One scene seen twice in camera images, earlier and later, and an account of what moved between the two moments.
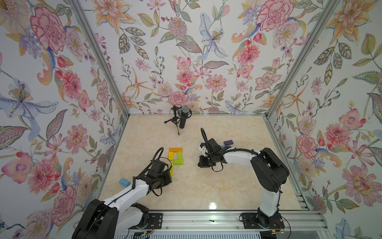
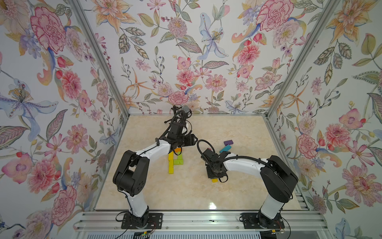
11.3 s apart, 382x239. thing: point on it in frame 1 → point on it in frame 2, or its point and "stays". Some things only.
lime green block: (178, 162) stays
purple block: (228, 142) stays
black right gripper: (203, 164) → (210, 176)
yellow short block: (170, 155) stays
